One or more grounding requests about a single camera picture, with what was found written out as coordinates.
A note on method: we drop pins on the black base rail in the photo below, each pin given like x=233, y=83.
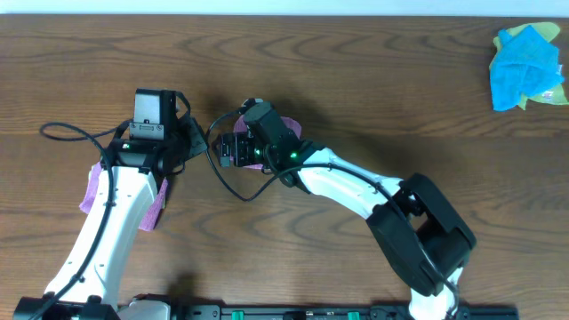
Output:
x=158, y=308

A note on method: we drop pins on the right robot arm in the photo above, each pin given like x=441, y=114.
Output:
x=425, y=241

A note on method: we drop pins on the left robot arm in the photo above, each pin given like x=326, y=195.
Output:
x=131, y=181

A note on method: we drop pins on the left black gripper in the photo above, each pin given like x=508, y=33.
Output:
x=196, y=142

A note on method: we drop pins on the blue microfiber cloth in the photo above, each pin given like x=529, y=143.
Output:
x=522, y=66

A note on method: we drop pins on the folded purple cloth stack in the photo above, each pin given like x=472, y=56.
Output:
x=148, y=222

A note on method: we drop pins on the yellow-green microfiber cloth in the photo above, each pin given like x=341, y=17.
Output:
x=549, y=95

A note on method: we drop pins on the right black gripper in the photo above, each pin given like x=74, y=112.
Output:
x=238, y=142

